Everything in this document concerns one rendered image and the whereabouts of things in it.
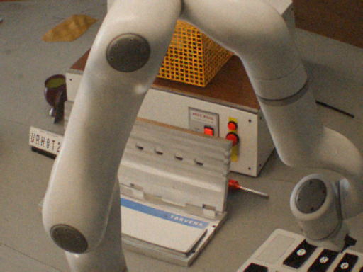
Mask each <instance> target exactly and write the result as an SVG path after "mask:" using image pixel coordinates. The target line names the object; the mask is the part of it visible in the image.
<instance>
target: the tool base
mask: <svg viewBox="0 0 363 272"><path fill-rule="evenodd" d="M120 197H122V198H126V199H129V200H133V201H136V202H139V203H142V204H143V205H148V206H150V207H154V208H157V209H160V210H166V211H168V212H171V213H175V214H178V215H182V216H187V217H192V218H194V219H197V220H202V221H207V222H210V225H209V226H208V227H207V228H208V231H207V233H206V234H205V235H204V236H203V237H202V238H201V240H200V242H199V243H198V244H197V245H196V246H195V247H194V249H193V250H192V251H195V252H196V253H190V255H188V256H181V255H178V254H175V253H170V252H168V251H164V250H161V249H157V248H154V247H151V246H147V245H144V244H140V243H137V242H134V241H131V240H129V239H126V238H124V237H121V239H122V247H123V248H125V249H129V250H131V251H135V252H138V253H140V254H144V255H146V256H150V257H152V258H155V259H159V260H162V261H166V262H169V263H171V264H177V265H180V266H186V267H188V266H189V265H190V264H191V263H192V261H194V259H195V258H196V257H197V256H198V255H199V253H200V252H201V251H202V249H203V248H204V247H205V246H206V245H207V243H208V242H209V241H210V240H211V238H212V237H213V235H214V234H215V233H216V232H217V230H218V228H220V226H221V225H222V224H223V223H224V222H225V220H226V219H227V212H220V211H217V210H216V207H213V206H210V205H206V207H204V206H203V207H201V206H197V205H192V204H190V203H188V204H186V207H184V206H182V205H177V204H174V203H170V202H167V201H163V200H162V196H159V195H157V194H154V193H150V192H147V191H143V187H142V186H137V185H134V186H133V187H132V186H131V187H129V186H127V185H124V184H122V183H120ZM44 199H45V197H44V198H43V199H42V201H41V202H40V204H38V206H37V207H38V211H39V213H42V210H43V203H44ZM213 225H216V227H213Z"/></svg>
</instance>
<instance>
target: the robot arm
mask: <svg viewBox="0 0 363 272"><path fill-rule="evenodd" d="M177 20H179V21H183V22H187V23H190V24H191V25H193V26H194V27H195V28H197V29H198V30H200V31H201V32H202V33H203V34H204V35H207V36H208V37H209V38H210V39H212V40H213V41H214V42H215V43H218V44H219V45H220V46H222V47H224V48H225V49H227V50H230V51H231V52H233V53H235V54H236V55H237V56H238V57H239V58H240V59H241V62H242V63H243V64H244V66H245V69H246V72H247V75H248V77H249V79H250V83H251V85H252V86H253V89H254V90H255V94H256V96H257V99H258V101H259V104H260V106H261V109H262V112H263V114H264V117H265V119H266V121H267V124H268V126H269V131H270V134H271V136H272V139H273V141H274V144H275V148H276V150H277V153H278V155H279V158H280V159H281V160H282V161H283V162H284V163H285V164H286V165H288V166H290V167H296V168H302V169H303V168H313V169H315V168H319V169H329V170H331V171H336V172H337V173H340V174H341V175H343V176H344V179H343V180H339V181H332V182H331V181H330V179H329V178H328V177H327V176H324V175H322V174H310V175H307V176H305V177H304V178H302V179H301V180H300V181H299V182H298V183H297V184H296V187H295V188H294V190H293V193H292V194H291V200H290V206H291V207H290V208H291V212H292V213H293V215H294V216H295V218H296V220H297V222H298V223H299V225H300V227H301V231H303V234H304V237H305V239H306V241H307V243H309V244H311V245H313V246H316V247H320V248H321V247H322V248H325V249H329V250H331V251H332V250H333V251H339V252H340V253H341V254H342V253H343V251H344V250H346V249H347V247H350V246H354V245H355V244H356V241H357V240H356V239H354V238H352V237H350V236H348V235H349V234H350V229H349V227H348V226H347V224H346V222H345V220H346V219H347V218H351V217H354V216H355V215H358V214H360V213H362V212H363V158H362V155H361V154H360V153H359V151H358V149H357V148H356V147H355V145H354V144H353V143H352V142H350V140H349V139H347V138H346V137H345V136H344V135H342V134H340V133H338V132H335V131H334V130H331V129H330V128H328V127H325V126H324V125H323V124H322V123H321V120H320V115H319V112H318V108H317V105H316V103H315V98H314V95H313V91H312V88H311V85H310V81H309V79H308V76H307V73H306V70H305V67H304V65H303V62H302V59H301V57H300V55H299V53H298V50H297V47H296V44H295V42H294V39H293V37H292V35H291V34H290V31H289V28H288V26H287V24H286V23H285V20H284V19H283V18H282V16H281V15H280V13H279V12H277V10H276V9H275V8H273V7H272V6H270V5H269V4H268V3H267V2H264V1H262V0H114V2H113V4H112V6H111V8H110V9H109V10H108V13H107V15H106V17H105V19H104V22H103V23H102V24H101V27H100V29H99V32H98V34H97V36H96V38H95V40H94V44H93V46H92V49H91V52H90V53H89V56H88V60H87V63H86V67H85V69H84V73H83V77H82V81H81V84H80V85H79V89H78V92H77V96H76V98H75V101H74V105H73V107H72V112H71V114H70V117H69V120H68V124H67V129H66V131H65V134H64V139H63V141H62V146H61V148H60V152H59V153H58V155H57V157H56V159H55V163H54V164H53V168H52V171H51V175H50V180H49V182H48V183H49V184H48V188H47V192H46V193H45V194H46V195H45V199H44V203H43V210H42V216H43V224H44V228H45V231H46V232H47V234H48V236H49V237H50V239H51V240H52V241H53V242H54V243H55V245H57V246H58V247H59V248H61V249H62V250H64V251H65V255H66V258H67V262H68V264H69V267H70V270H71V272H129V271H128V267H127V265H126V262H125V257H124V255H123V247H122V239H121V234H122V230H121V223H122V221H121V197H120V183H119V180H118V170H119V167H120V165H121V161H122V156H123V153H124V150H125V146H126V144H127V141H128V138H129V136H130V133H131V130H132V129H133V125H134V122H135V119H136V117H137V115H138V111H140V107H141V105H142V103H143V100H144V98H145V95H146V93H147V91H148V89H149V88H150V87H151V86H152V84H153V82H154V81H155V79H156V77H157V74H158V72H159V70H160V67H161V65H162V63H163V61H164V59H165V56H166V54H167V51H168V49H169V45H170V43H171V40H172V36H173V33H174V29H175V27H176V24H177Z"/></svg>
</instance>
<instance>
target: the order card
mask: <svg viewBox="0 0 363 272"><path fill-rule="evenodd" d="M63 139H64V137H63V136H60V135H56V134H54V133H52V132H48V131H44V130H41V129H38V128H36V127H33V126H30V139H29V145H32V146H34V147H37V148H40V149H44V150H46V151H49V152H51V153H53V154H56V155H58V153H59V152H60V148H61V146H62V141H63Z"/></svg>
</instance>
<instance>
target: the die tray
mask: <svg viewBox="0 0 363 272"><path fill-rule="evenodd" d="M304 239H305V237H304V236H301V235H299V234H295V233H292V232H289V231H286V230H282V229H276V230H275V231H274V232H273V233H272V234H271V235H270V237H269V238H268V239H267V241H265V242H264V244H263V245H262V246H261V247H260V248H259V249H258V250H257V251H256V252H255V253H254V254H253V255H252V256H251V257H250V258H249V259H248V260H247V261H246V262H245V263H244V264H243V265H242V266H241V267H240V268H239V269H238V270H237V271H236V272H243V271H244V270H245V268H247V267H248V265H249V264H251V263H254V264H258V265H261V266H266V267H268V269H267V271H266V272H275V271H280V272H307V270H308V268H309V267H310V265H311V264H312V263H313V262H314V261H315V259H316V258H318V256H319V255H320V253H321V251H322V250H324V248H322V247H321V248H320V247H317V248H316V249H315V250H314V251H313V253H312V254H311V255H310V256H309V257H308V258H307V259H306V260H305V261H304V262H303V263H302V264H301V265H300V266H299V267H298V268H297V269H295V268H292V267H290V266H286V265H284V264H283V261H284V260H285V259H286V257H287V256H288V255H289V254H290V253H292V252H293V250H294V249H295V248H296V247H297V246H298V245H299V244H300V243H301V242H302V241H303V240H304ZM346 252H347V253H349V254H354V255H357V256H358V259H357V261H356V262H355V263H354V266H353V267H352V268H351V269H350V272H359V270H360V268H361V267H362V265H363V254H361V253H359V252H355V251H352V250H349V249H346V250H344V251H343V253H342V254H341V253H340V252H339V254H337V256H336V257H335V259H334V260H333V261H332V263H331V264H330V265H329V266H328V268H327V269H326V270H325V271H324V272H333V271H334V269H335V267H336V266H337V265H338V263H339V262H340V260H341V258H342V257H343V256H344V255H345V253H346Z"/></svg>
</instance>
